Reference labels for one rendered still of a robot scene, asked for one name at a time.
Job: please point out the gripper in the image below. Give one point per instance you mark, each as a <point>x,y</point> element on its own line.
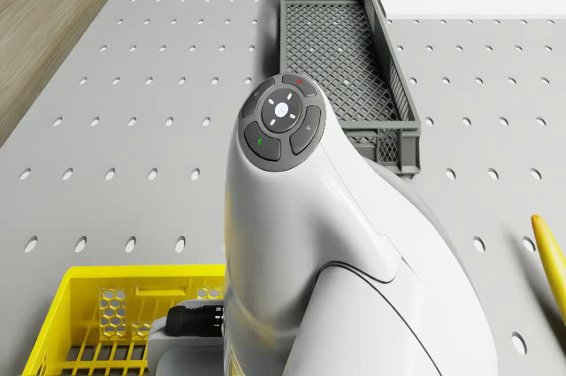
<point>190,349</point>

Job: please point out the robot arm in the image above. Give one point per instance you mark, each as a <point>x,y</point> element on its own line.
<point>300,225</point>

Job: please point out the yellow basket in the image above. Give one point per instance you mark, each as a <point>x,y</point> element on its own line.
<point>75,278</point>

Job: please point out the dark grey basket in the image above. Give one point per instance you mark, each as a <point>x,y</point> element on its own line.
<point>336,48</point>

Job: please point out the banana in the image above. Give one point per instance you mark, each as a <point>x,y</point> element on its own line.
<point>552,256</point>

